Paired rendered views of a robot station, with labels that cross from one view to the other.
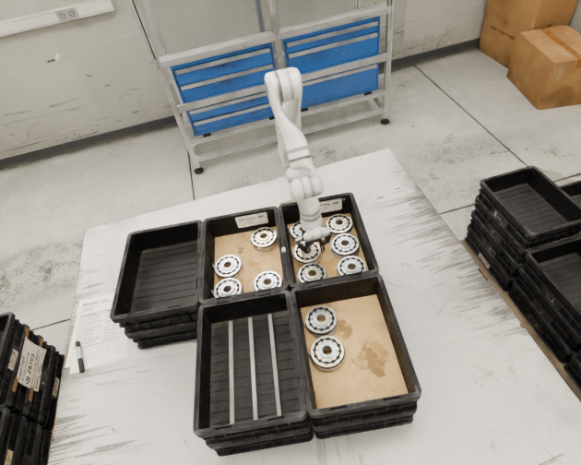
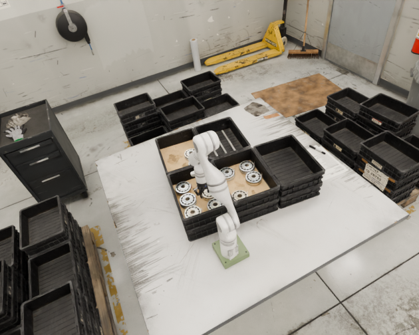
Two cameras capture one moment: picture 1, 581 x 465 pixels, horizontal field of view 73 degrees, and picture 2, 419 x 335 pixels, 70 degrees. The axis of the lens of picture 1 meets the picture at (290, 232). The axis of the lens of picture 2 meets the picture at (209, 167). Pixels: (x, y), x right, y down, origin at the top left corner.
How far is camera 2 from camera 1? 218 cm
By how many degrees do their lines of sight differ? 88
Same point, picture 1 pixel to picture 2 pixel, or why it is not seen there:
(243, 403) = (221, 137)
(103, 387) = not seen: hidden behind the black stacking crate
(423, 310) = (151, 200)
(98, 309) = (331, 169)
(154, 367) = not seen: hidden behind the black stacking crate
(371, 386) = (174, 151)
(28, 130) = not seen: outside the picture
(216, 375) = (236, 141)
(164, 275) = (292, 171)
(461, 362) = (139, 183)
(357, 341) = (179, 162)
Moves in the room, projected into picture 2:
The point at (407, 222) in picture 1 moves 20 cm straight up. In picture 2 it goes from (151, 256) to (142, 237)
